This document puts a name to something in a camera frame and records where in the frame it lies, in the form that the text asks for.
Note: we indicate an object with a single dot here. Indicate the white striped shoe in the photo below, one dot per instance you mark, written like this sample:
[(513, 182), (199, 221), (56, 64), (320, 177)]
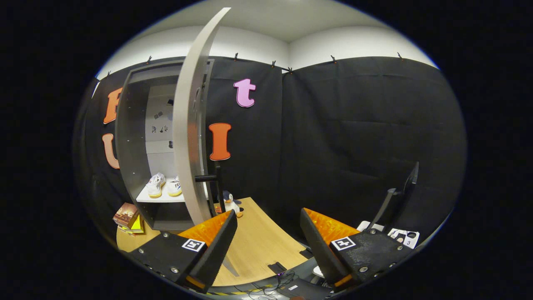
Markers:
[(155, 186), (175, 187)]

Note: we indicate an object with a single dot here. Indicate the white cabinet shelf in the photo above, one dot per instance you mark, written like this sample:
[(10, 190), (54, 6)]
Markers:
[(160, 198)]

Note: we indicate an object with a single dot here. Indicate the brown cover book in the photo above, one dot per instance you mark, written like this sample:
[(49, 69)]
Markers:
[(125, 213)]

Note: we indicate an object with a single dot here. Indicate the beige shoe cabinet door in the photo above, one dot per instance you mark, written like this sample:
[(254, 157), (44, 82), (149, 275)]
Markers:
[(187, 125)]

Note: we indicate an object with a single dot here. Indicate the yellow book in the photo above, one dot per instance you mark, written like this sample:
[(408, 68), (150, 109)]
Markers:
[(137, 226)]

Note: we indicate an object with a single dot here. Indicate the black stand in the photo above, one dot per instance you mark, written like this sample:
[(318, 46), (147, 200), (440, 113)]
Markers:
[(402, 189)]

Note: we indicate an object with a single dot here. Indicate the black backdrop cloth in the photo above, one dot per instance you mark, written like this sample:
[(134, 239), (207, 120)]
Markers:
[(354, 137)]

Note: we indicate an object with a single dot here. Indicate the white printed sheet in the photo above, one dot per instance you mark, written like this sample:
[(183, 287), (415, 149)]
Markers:
[(403, 236)]

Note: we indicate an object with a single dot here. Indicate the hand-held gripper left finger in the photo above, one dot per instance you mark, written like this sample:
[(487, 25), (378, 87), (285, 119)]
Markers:
[(220, 246)]

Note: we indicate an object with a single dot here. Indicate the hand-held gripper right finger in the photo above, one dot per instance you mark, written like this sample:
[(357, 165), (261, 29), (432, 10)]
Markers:
[(317, 246)]

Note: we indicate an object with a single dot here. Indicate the dark grey shoe cabinet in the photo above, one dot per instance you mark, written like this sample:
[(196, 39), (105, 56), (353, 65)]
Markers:
[(131, 137)]

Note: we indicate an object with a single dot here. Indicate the penguin plush toy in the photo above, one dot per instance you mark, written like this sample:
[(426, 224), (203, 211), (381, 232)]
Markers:
[(228, 199)]

